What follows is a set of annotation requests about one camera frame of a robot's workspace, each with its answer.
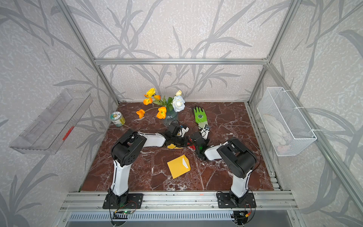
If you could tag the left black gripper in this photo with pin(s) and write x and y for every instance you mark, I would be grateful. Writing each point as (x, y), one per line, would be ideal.
(185, 140)

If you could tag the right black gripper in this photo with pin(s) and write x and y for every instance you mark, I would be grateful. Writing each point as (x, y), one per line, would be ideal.
(206, 142)

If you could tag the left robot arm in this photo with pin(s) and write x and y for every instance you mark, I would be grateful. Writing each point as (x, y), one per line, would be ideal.
(127, 149)

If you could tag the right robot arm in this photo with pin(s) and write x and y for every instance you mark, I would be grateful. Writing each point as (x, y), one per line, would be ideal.
(238, 158)

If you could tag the yellow envelope near vase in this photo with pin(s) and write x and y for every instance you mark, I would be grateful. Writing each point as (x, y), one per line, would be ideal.
(172, 146)

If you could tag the yellow envelope front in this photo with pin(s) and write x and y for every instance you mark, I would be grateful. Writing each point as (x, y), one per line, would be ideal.
(179, 166)

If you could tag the green work glove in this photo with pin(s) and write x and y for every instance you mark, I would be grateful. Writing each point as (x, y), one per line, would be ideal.
(200, 117)

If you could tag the blue glass vase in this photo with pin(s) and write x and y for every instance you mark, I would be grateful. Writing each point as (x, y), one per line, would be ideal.
(170, 117)

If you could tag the artificial flower bouquet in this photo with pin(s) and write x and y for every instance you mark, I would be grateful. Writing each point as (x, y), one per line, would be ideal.
(166, 105)

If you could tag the small tin can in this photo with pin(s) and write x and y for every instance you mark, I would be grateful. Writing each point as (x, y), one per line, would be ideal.
(117, 119)

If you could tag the white cloth in basket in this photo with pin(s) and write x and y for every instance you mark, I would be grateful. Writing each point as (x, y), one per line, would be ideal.
(279, 137)

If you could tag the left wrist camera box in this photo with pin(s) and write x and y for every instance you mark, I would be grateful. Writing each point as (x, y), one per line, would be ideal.
(183, 130)

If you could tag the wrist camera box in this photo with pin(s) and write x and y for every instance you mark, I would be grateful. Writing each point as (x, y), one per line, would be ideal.
(205, 132)
(183, 130)

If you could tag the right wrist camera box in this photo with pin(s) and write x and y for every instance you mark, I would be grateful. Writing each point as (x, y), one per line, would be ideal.
(205, 132)

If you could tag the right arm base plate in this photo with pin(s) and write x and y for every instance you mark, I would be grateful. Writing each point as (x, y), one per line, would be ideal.
(229, 200)

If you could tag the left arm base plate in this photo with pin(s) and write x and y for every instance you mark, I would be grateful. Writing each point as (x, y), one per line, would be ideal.
(125, 201)

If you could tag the white wire basket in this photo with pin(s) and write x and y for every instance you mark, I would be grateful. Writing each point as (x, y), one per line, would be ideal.
(277, 102)

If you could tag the aluminium front rail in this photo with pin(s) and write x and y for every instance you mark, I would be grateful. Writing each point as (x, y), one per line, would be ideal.
(179, 201)

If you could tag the clear plastic wall shelf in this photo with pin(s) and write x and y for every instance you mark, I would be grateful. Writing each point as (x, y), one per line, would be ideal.
(46, 134)

